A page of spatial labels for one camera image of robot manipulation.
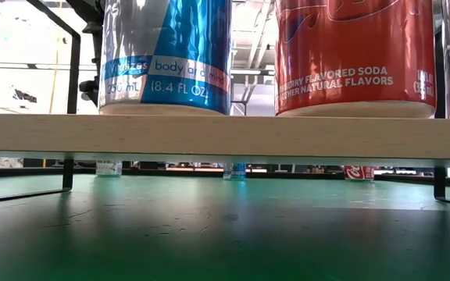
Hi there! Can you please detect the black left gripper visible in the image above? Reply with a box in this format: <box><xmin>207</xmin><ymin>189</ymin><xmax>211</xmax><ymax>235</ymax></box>
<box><xmin>78</xmin><ymin>78</ymin><xmax>102</xmax><ymax>105</ymax></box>

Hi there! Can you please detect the white can with black top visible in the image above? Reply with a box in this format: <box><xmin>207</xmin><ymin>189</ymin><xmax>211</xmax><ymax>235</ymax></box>
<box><xmin>95</xmin><ymin>159</ymin><xmax>123</xmax><ymax>178</ymax></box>

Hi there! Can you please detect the red Fanta can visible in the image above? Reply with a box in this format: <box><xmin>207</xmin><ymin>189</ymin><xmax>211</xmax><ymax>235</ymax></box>
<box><xmin>273</xmin><ymin>0</ymin><xmax>438</xmax><ymax>119</ymax></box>

